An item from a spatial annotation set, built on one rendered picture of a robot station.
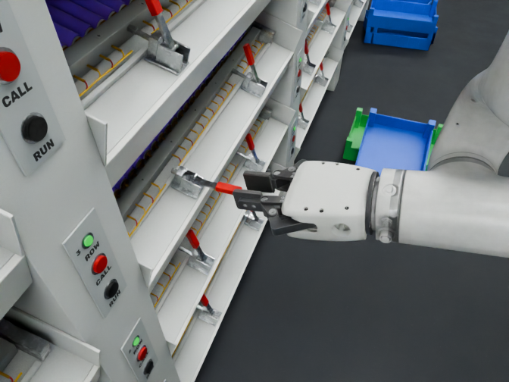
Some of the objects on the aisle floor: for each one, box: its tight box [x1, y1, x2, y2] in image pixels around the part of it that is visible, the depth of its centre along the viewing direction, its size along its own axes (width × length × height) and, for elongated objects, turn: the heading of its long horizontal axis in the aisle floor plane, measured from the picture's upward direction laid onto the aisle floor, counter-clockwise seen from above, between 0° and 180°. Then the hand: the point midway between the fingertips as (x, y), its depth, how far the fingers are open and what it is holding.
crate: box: [355, 108, 436, 177], centre depth 128 cm, size 30×20×8 cm
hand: (254, 191), depth 55 cm, fingers open, 3 cm apart
